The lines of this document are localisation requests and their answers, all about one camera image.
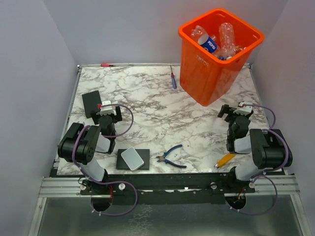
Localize clear crushed bottle back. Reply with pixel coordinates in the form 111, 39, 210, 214
219, 22, 237, 58

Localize blue label bottle top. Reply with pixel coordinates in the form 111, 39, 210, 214
190, 25, 224, 60

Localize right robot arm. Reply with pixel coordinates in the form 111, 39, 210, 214
214, 102, 293, 192

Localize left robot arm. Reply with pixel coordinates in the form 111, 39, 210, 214
58, 106, 122, 194

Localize orange plastic bin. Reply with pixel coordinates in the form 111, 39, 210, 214
178, 8, 264, 106

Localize black foam pad upper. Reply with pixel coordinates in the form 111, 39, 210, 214
82, 90, 101, 118

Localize white rounded box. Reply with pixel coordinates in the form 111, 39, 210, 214
121, 147, 144, 171

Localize red pen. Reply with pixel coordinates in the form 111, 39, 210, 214
100, 63, 115, 67

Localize red screwdriver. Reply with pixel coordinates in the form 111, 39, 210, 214
170, 65, 177, 89

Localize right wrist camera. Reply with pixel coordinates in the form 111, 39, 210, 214
233, 102, 252, 116

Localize yellow handle utility knife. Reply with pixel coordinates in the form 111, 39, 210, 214
214, 153, 236, 169

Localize blue handle pliers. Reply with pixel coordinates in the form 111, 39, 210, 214
156, 144, 188, 168

